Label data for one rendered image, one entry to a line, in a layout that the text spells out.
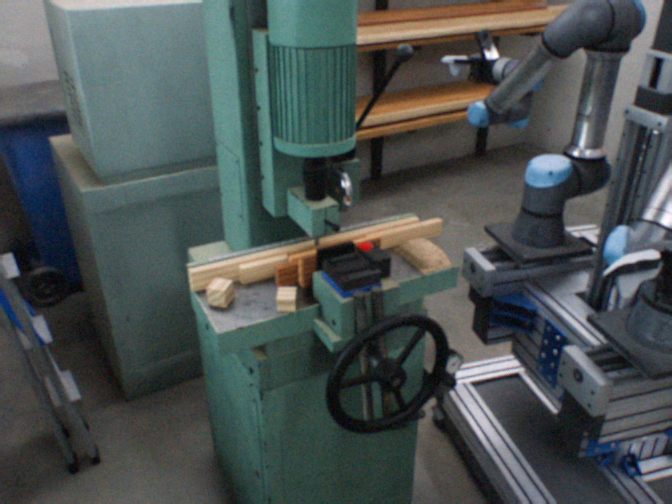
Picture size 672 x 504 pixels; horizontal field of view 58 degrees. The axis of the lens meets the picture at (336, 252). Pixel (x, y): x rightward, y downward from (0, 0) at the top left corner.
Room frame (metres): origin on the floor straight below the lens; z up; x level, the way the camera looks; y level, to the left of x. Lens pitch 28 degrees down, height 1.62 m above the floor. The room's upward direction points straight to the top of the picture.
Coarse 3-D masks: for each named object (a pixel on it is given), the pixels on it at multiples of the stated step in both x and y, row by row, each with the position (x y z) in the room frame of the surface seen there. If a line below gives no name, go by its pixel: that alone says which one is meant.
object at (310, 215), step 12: (288, 192) 1.32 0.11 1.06; (300, 192) 1.31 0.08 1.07; (288, 204) 1.33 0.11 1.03; (300, 204) 1.26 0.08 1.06; (312, 204) 1.24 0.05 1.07; (324, 204) 1.24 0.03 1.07; (336, 204) 1.24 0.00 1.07; (300, 216) 1.26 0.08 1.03; (312, 216) 1.21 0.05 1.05; (324, 216) 1.22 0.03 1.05; (336, 216) 1.24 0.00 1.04; (312, 228) 1.21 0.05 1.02; (324, 228) 1.22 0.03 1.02
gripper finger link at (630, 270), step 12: (648, 252) 0.71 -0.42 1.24; (612, 264) 0.69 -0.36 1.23; (624, 264) 0.68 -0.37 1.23; (636, 264) 0.69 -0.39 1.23; (648, 264) 0.69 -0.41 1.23; (612, 276) 0.67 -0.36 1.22; (624, 276) 0.69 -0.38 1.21; (636, 276) 0.70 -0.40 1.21; (648, 276) 0.70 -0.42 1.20; (624, 288) 0.69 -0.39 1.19; (636, 288) 0.70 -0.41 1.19
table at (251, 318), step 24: (408, 264) 1.27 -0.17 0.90; (456, 264) 1.27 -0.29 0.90; (240, 288) 1.16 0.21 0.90; (264, 288) 1.16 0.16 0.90; (312, 288) 1.16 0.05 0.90; (408, 288) 1.20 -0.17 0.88; (432, 288) 1.23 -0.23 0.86; (216, 312) 1.06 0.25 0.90; (240, 312) 1.06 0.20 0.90; (264, 312) 1.06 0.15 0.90; (288, 312) 1.06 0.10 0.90; (312, 312) 1.08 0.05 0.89; (216, 336) 0.99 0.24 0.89; (240, 336) 1.01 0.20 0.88; (264, 336) 1.03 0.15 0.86; (288, 336) 1.06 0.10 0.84; (336, 336) 1.02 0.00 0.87
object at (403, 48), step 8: (400, 48) 1.22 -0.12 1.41; (408, 48) 1.22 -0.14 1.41; (400, 56) 1.21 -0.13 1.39; (408, 56) 1.21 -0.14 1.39; (400, 64) 1.24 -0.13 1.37; (392, 72) 1.26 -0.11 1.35; (384, 80) 1.28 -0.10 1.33; (384, 88) 1.29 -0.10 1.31; (376, 96) 1.31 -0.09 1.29; (368, 104) 1.33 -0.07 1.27; (368, 112) 1.34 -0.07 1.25; (360, 120) 1.37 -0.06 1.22; (352, 152) 1.44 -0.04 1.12; (336, 160) 1.43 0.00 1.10; (344, 160) 1.44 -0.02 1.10
